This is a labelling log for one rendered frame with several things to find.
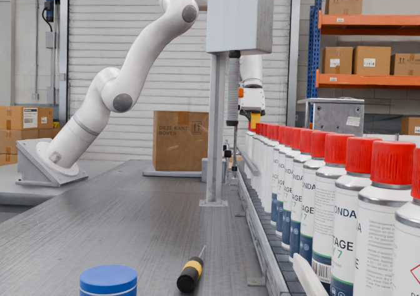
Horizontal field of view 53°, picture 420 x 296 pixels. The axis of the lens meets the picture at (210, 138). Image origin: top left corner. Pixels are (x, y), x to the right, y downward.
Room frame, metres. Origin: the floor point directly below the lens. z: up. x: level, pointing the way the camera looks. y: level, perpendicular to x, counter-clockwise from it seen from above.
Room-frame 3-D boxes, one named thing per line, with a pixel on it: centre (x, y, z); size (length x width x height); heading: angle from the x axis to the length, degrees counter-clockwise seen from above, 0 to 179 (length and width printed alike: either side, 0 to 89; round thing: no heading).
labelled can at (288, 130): (0.79, -0.15, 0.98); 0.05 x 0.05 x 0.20
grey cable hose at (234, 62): (1.19, -0.06, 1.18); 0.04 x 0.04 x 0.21
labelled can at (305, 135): (0.64, -0.15, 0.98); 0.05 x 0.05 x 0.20
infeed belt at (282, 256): (1.35, -0.16, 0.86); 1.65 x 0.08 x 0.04; 179
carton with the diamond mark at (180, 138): (2.05, 0.15, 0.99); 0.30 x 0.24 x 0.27; 10
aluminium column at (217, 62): (1.31, -0.02, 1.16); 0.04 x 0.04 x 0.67; 89
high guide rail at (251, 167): (1.64, -0.13, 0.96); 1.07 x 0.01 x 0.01; 179
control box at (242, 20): (1.25, -0.08, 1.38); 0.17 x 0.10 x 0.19; 54
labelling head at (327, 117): (0.93, -0.25, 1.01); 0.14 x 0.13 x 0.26; 179
